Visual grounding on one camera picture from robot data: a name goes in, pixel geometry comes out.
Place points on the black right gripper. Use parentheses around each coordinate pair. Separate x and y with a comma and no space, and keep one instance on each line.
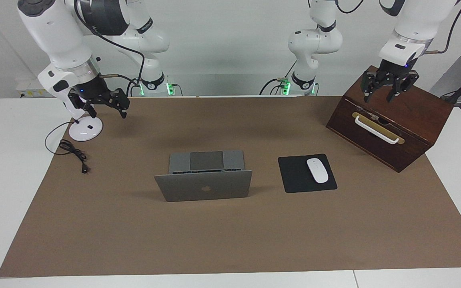
(92,92)

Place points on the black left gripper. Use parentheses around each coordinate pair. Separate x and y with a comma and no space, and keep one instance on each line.
(394,72)

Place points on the silver laptop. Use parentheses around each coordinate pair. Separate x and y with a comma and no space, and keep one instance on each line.
(206,188)

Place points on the white desk lamp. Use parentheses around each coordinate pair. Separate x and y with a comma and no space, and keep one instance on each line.
(88,132)

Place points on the dark brown wooden box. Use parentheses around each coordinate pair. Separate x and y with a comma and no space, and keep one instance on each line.
(406,116)

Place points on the white power strip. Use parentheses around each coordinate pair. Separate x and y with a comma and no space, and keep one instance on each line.
(28,86)

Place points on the white computer mouse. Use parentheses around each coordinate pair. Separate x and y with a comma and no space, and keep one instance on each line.
(317,170)

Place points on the black mouse pad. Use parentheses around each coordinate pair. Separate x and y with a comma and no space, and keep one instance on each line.
(294,176)

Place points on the brown table mat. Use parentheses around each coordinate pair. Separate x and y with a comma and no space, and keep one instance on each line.
(230,236)

